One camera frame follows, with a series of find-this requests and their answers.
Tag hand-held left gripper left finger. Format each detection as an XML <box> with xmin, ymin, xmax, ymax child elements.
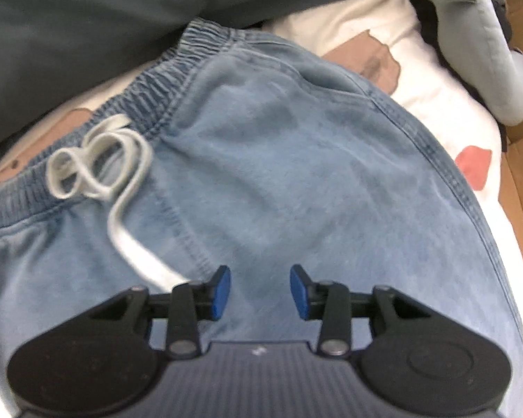
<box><xmin>86</xmin><ymin>265</ymin><xmax>233</xmax><ymax>357</ymax></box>

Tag grey neck pillow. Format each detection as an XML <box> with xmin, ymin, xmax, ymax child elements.
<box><xmin>418</xmin><ymin>0</ymin><xmax>523</xmax><ymax>126</ymax></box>

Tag blue denim pants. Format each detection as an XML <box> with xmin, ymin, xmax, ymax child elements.
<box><xmin>0</xmin><ymin>17</ymin><xmax>523</xmax><ymax>418</ymax></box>

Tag cream bear print bed sheet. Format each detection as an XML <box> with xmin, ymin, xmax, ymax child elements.
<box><xmin>0</xmin><ymin>0</ymin><xmax>523</xmax><ymax>418</ymax></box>

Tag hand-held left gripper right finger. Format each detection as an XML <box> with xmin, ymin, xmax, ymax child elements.
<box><xmin>289</xmin><ymin>264</ymin><xmax>443</xmax><ymax>358</ymax></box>

